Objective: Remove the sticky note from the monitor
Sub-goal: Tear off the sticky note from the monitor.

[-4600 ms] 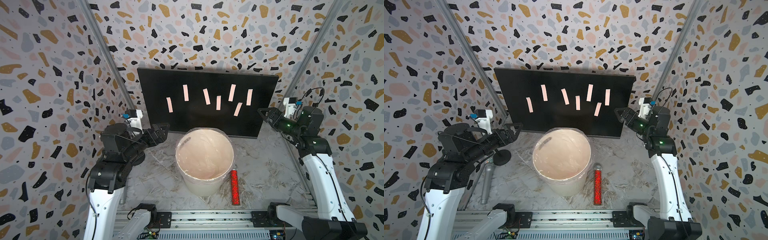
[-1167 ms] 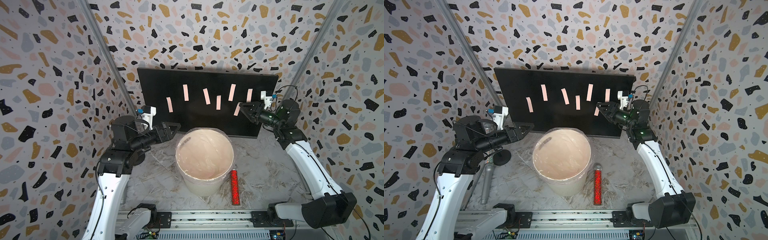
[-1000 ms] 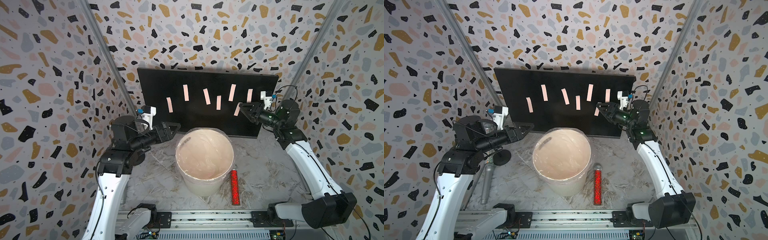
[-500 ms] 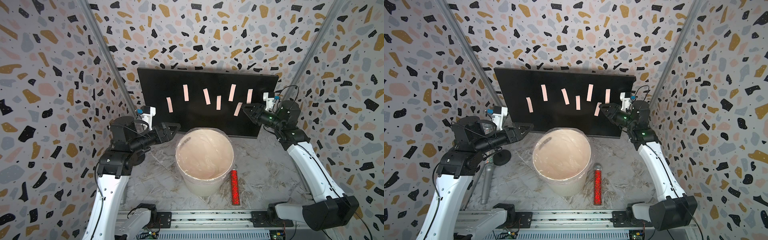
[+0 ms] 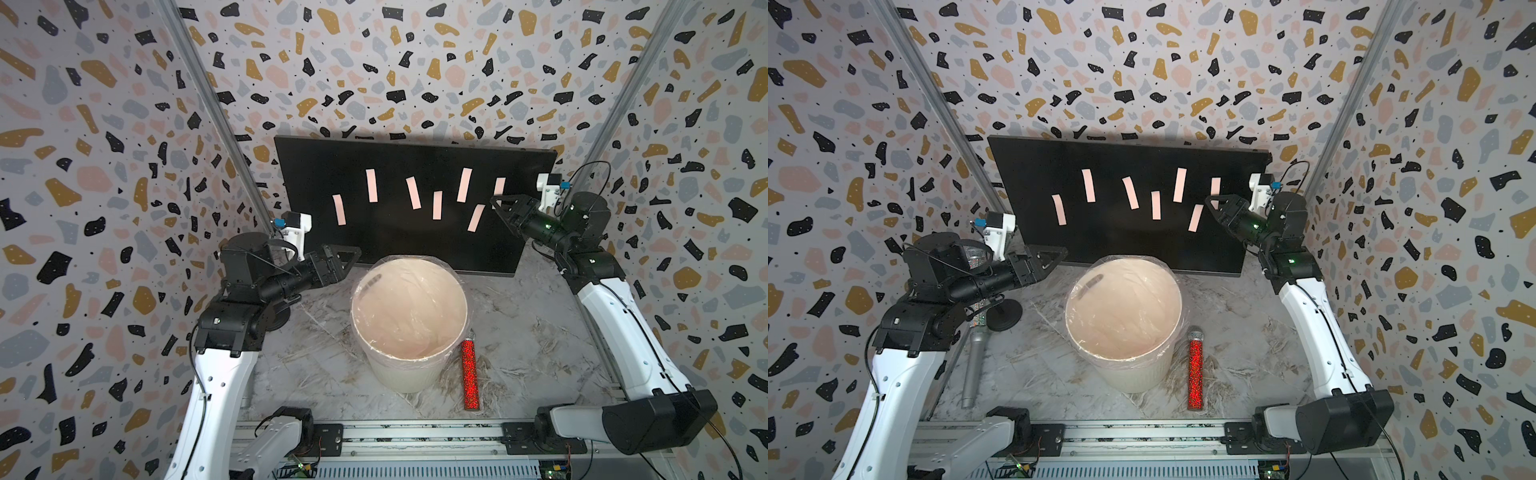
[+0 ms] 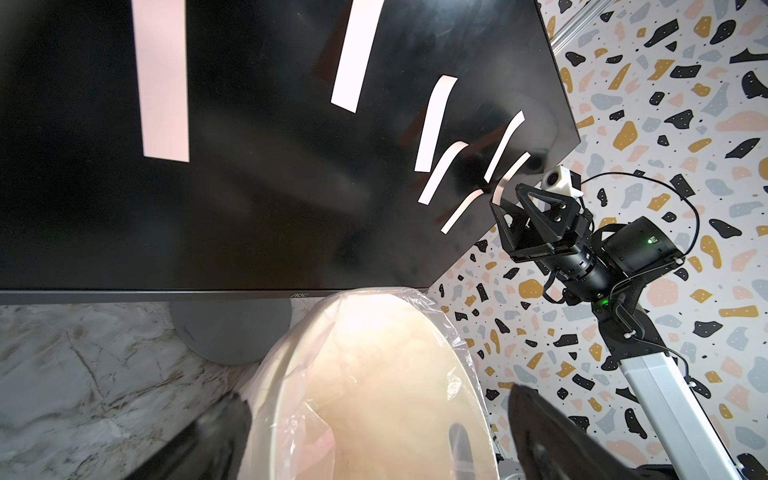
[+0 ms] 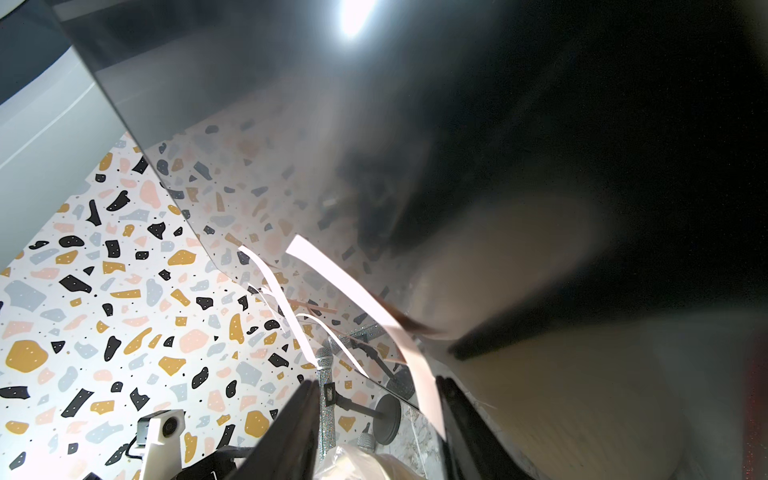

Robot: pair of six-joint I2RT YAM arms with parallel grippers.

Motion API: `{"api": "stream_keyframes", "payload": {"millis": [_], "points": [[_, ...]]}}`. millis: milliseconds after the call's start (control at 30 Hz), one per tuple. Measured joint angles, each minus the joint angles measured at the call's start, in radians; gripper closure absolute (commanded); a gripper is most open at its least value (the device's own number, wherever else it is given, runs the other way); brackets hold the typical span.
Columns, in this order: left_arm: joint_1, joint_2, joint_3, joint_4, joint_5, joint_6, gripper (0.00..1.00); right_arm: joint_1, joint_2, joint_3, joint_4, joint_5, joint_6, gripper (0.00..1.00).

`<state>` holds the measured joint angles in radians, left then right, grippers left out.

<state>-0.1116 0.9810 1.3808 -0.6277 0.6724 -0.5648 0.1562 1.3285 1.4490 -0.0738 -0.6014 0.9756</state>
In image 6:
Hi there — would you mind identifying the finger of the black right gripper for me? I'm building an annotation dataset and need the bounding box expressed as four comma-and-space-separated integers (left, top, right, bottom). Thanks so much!
515, 184, 585, 240
490, 200, 540, 260

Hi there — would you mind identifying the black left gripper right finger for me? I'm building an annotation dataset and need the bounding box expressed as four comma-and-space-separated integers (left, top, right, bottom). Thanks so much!
508, 385, 639, 479

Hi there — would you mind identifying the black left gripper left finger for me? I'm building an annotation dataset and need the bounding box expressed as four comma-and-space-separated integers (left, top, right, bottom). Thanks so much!
126, 392, 252, 480

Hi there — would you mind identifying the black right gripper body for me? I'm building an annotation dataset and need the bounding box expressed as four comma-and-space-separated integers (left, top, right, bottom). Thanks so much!
510, 211, 614, 302

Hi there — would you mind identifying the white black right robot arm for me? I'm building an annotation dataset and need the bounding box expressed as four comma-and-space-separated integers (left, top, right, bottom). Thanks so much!
490, 184, 743, 479

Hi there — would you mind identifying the grey round monitor stand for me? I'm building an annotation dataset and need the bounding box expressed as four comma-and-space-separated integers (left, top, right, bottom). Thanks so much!
169, 299, 292, 366

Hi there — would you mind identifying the black computer monitor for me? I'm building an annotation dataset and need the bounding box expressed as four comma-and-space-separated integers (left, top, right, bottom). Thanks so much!
1, 1, 579, 305

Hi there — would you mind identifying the cream bin with plastic liner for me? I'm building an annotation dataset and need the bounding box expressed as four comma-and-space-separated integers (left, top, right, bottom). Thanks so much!
238, 288, 499, 479

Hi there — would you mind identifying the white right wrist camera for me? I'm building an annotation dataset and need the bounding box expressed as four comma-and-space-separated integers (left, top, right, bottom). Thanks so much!
541, 165, 583, 199

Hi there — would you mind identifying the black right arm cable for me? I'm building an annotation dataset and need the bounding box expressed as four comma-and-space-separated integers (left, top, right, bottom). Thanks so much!
578, 171, 702, 271

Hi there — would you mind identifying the aluminium frame post right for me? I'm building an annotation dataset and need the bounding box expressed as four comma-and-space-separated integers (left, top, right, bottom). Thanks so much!
550, 0, 613, 56

